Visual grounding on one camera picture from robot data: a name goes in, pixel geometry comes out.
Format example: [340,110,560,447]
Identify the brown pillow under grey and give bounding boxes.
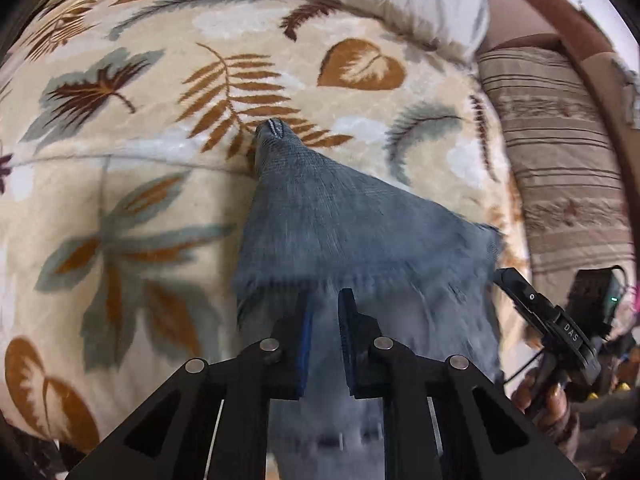
[478,0,560,54]

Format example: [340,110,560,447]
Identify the grey denim pants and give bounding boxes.
[233,119,502,479]

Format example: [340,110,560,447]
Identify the brown wooden headboard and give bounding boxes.
[508,0,640,241]

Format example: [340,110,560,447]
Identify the beige leaf pattern blanket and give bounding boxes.
[1,0,529,452]

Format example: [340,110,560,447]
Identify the person right hand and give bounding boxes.
[511,368,579,460]

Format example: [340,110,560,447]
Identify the brown striped floral pillow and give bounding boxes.
[478,47,636,276]

